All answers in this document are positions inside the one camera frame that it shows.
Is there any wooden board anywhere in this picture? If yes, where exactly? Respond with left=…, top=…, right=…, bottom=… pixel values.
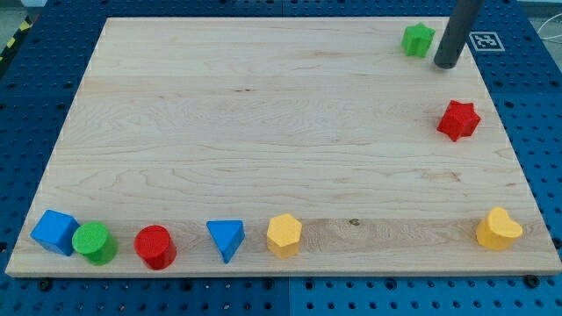
left=6, top=18, right=561, bottom=278

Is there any yellow hexagon block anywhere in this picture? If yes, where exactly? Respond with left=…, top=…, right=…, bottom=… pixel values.
left=266, top=213, right=302, bottom=259

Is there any blue triangle block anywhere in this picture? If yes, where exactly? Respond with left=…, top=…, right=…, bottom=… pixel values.
left=206, top=219, right=245, bottom=264

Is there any red cylinder block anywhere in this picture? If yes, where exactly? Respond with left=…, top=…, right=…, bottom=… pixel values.
left=133, top=225, right=177, bottom=270

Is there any green star block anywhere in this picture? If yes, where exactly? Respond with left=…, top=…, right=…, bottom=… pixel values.
left=401, top=23, right=436, bottom=58

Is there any red star block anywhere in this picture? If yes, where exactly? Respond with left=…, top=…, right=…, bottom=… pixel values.
left=436, top=100, right=481, bottom=141

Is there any green cylinder block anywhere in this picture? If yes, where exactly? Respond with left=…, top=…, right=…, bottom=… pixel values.
left=71, top=221, right=119, bottom=265

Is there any yellow heart block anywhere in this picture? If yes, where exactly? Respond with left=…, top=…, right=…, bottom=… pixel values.
left=476, top=206, right=523, bottom=251

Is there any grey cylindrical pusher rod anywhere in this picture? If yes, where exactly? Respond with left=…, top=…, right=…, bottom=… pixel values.
left=434, top=0, right=484, bottom=69

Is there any white fiducial marker tag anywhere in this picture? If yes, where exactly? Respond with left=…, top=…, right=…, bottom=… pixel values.
left=469, top=31, right=505, bottom=52

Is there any blue cube block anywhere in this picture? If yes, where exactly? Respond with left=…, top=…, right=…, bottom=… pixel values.
left=30, top=210, right=80, bottom=256

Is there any yellow black hazard tape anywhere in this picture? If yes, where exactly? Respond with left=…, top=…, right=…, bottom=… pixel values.
left=1, top=16, right=33, bottom=63

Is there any white cable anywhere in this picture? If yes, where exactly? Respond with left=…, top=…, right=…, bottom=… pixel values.
left=536, top=12, right=562, bottom=45

